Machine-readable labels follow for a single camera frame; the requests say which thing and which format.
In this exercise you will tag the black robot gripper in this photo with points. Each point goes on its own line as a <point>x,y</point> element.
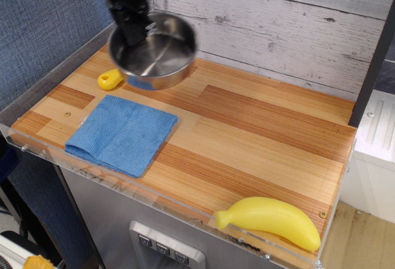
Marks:
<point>131,16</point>

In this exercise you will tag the stainless steel pot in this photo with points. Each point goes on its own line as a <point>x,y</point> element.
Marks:
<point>164,59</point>

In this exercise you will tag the blue folded cloth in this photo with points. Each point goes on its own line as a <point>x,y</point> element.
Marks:
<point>121,135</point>

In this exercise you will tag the clear acrylic table guard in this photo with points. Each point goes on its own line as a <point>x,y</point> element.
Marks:
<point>197,173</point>

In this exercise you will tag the silver button control panel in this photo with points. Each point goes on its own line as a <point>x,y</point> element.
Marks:
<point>155,249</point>

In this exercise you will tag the yellow toy banana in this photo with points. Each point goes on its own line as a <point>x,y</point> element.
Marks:
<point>272,216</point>

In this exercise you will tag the yellow object at corner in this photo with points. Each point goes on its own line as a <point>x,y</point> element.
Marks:
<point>37,262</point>

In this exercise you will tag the white ribbed side counter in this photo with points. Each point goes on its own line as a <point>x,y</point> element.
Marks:
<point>368,184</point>

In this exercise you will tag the yellow handled toy knife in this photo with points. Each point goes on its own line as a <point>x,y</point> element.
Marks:
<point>109,79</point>

